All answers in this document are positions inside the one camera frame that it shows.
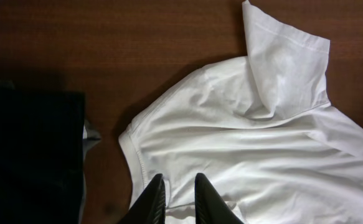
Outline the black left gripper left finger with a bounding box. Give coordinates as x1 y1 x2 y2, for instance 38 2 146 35
118 174 166 224

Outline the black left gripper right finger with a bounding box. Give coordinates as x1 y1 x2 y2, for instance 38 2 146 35
194 173 243 224

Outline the white t-shirt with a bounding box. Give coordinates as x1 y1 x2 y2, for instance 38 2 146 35
119 1 363 223

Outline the grey folded cloth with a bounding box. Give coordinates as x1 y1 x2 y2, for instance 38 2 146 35
78 119 101 224

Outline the black folded garment stack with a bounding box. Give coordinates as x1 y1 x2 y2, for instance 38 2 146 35
0 86 85 223

